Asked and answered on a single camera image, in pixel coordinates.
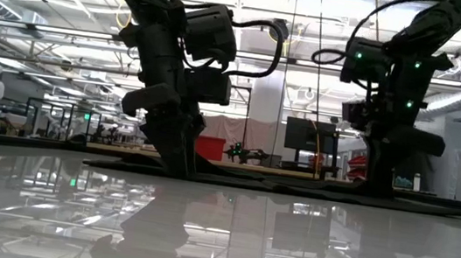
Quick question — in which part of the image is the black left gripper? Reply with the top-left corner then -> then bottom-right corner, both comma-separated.
102,14 -> 240,183

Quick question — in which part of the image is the thin yellow cable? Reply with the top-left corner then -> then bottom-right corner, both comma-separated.
303,118 -> 325,178

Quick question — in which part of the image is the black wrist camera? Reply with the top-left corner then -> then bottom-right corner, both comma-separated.
180,0 -> 243,67
339,36 -> 395,89

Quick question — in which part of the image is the black stand frame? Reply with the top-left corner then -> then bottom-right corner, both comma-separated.
225,83 -> 255,146

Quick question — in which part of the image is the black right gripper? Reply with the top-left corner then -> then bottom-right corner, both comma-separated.
332,45 -> 458,205

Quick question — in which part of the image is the black frame enclosure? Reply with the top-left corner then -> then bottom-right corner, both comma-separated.
21,96 -> 94,144

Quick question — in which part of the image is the black monitor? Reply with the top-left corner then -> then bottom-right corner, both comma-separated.
283,115 -> 339,156

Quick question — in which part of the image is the white bottle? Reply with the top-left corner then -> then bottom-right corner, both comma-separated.
411,172 -> 423,193

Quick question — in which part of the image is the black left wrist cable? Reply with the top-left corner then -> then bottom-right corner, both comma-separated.
175,0 -> 290,83

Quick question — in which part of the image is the teal object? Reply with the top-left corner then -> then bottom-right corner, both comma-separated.
394,174 -> 414,190

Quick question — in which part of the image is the red bin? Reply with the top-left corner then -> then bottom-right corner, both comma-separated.
193,135 -> 227,163

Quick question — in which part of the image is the red shelf rack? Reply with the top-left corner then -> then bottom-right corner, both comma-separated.
345,153 -> 370,183

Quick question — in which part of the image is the white column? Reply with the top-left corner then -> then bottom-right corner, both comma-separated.
248,68 -> 288,125

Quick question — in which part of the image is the thin black hanging cable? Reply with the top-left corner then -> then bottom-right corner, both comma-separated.
303,0 -> 336,128

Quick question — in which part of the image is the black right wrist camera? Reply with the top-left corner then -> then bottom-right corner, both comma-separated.
339,36 -> 395,89

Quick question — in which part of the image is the black towel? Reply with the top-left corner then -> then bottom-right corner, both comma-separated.
81,139 -> 461,219

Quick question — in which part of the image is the long yellow hanging cable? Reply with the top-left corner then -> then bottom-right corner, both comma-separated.
368,0 -> 386,42

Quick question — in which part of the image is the small black robot green light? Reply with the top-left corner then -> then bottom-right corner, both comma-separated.
221,140 -> 272,168

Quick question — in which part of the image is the black ceiling cable reel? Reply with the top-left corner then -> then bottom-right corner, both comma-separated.
266,17 -> 292,45

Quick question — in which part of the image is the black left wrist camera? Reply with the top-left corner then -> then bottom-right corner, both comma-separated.
180,0 -> 243,67

